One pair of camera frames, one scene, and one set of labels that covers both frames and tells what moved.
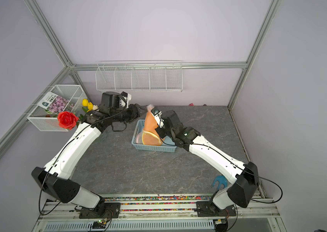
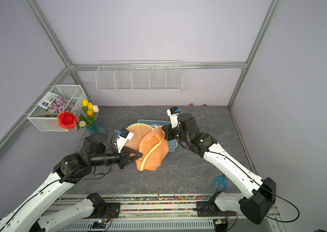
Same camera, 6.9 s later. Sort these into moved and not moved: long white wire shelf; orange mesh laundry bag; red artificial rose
Moved: orange mesh laundry bag
Not moved: long white wire shelf; red artificial rose
